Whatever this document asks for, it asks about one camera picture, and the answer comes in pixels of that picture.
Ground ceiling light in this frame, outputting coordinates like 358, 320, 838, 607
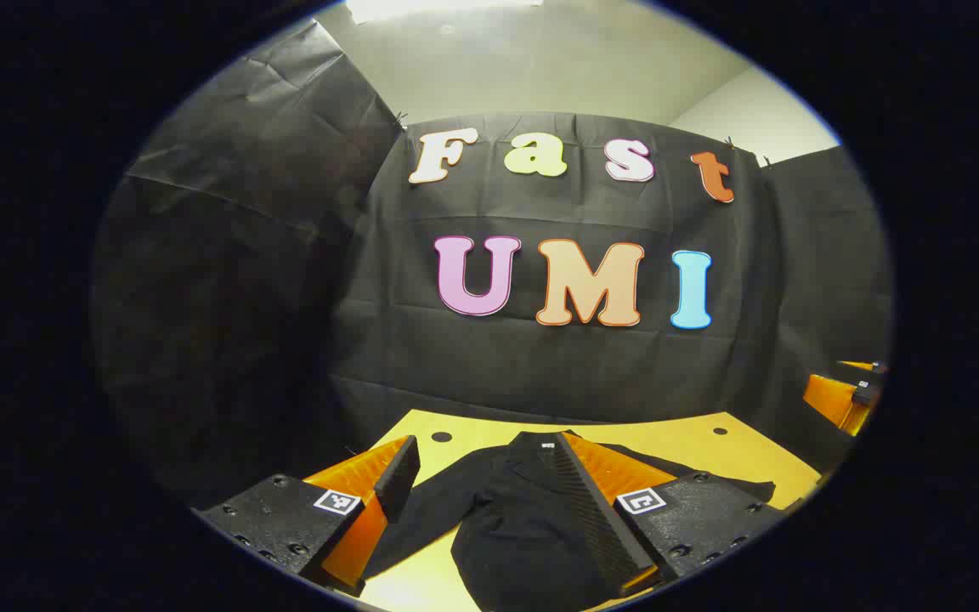
345, 0, 541, 24

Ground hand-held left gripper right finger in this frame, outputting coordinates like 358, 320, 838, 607
556, 432, 788, 596

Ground black button jacket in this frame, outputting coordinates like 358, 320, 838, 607
362, 431, 777, 612

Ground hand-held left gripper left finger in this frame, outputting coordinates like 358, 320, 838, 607
192, 435, 421, 596

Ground black backdrop cloth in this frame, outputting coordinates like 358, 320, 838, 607
90, 17, 894, 511

